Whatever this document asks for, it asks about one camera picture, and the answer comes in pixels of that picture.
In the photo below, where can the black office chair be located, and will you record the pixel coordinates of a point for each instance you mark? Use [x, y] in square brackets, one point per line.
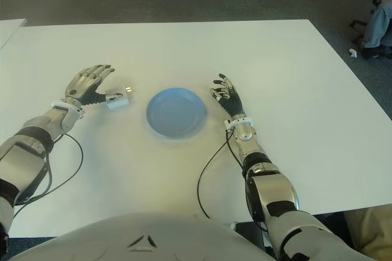
[356, 23]

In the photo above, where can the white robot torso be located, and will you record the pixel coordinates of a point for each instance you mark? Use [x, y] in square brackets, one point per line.
[137, 233]

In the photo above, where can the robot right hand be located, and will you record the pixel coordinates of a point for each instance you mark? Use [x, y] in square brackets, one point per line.
[232, 101]

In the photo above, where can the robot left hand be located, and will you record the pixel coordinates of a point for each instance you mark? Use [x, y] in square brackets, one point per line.
[82, 84]

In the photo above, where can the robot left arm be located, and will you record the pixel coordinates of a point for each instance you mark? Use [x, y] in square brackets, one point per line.
[36, 129]

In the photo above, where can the small white floor object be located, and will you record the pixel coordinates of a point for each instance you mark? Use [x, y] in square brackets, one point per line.
[353, 53]

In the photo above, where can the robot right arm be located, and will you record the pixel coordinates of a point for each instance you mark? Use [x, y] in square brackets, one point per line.
[269, 187]

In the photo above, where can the beige fabric object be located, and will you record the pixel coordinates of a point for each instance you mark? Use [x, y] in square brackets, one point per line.
[373, 233]

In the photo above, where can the white charger block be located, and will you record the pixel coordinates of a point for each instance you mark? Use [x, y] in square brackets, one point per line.
[118, 103]

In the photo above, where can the light blue round plate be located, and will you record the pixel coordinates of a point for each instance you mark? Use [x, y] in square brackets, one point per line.
[176, 114]

